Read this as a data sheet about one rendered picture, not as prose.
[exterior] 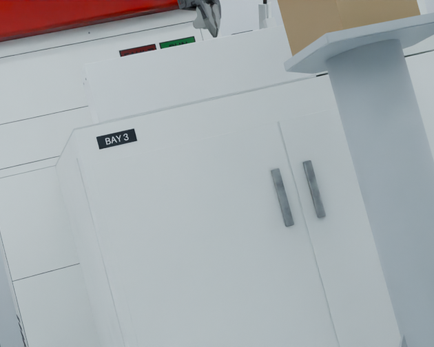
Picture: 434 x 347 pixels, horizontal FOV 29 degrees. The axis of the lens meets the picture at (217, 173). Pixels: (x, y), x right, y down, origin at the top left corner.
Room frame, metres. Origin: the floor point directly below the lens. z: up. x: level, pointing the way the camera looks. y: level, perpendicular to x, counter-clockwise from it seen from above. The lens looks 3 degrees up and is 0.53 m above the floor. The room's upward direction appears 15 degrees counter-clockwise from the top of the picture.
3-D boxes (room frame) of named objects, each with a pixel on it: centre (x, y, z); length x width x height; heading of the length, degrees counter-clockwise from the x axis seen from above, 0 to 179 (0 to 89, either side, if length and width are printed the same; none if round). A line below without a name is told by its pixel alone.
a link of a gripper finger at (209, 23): (2.15, -0.07, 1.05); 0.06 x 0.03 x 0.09; 53
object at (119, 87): (1.99, -0.02, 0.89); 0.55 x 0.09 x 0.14; 106
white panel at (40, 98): (2.51, 0.27, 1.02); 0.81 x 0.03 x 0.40; 106
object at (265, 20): (2.32, -0.25, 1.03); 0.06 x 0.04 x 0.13; 16
